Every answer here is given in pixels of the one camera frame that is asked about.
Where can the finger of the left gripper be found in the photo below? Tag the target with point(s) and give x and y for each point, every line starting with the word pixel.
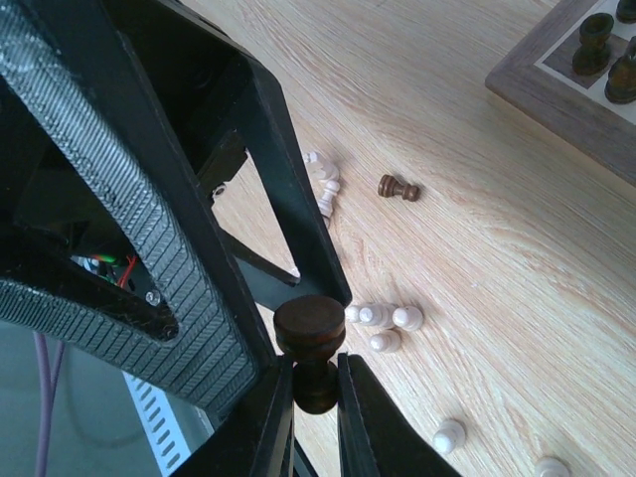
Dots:
pixel 103 83
pixel 226 107

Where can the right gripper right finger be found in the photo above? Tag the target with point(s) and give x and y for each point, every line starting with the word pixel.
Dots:
pixel 375 439

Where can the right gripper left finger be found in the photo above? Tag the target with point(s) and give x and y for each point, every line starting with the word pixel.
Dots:
pixel 257 439

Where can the dark knight chess piece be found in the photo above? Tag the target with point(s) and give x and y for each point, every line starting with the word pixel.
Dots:
pixel 620 85

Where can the wooden chess board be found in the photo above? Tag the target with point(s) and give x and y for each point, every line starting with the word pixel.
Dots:
pixel 537 77

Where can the light pawn left lower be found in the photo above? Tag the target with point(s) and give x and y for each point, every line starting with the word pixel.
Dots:
pixel 387 341

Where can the light piece centre cluster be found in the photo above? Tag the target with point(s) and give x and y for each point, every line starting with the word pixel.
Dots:
pixel 379 315

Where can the light piece cluster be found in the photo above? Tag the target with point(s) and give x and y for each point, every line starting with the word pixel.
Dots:
pixel 379 315
pixel 331 189

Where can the light pawn centre cluster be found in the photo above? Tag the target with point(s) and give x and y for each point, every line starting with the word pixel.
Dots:
pixel 408 318

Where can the light piece left cluster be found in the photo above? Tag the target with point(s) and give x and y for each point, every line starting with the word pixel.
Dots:
pixel 331 189

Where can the light pawn bottom right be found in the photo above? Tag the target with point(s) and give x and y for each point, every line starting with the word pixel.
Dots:
pixel 551 467

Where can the light blue slotted cable duct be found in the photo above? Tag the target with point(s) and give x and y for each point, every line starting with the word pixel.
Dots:
pixel 160 424

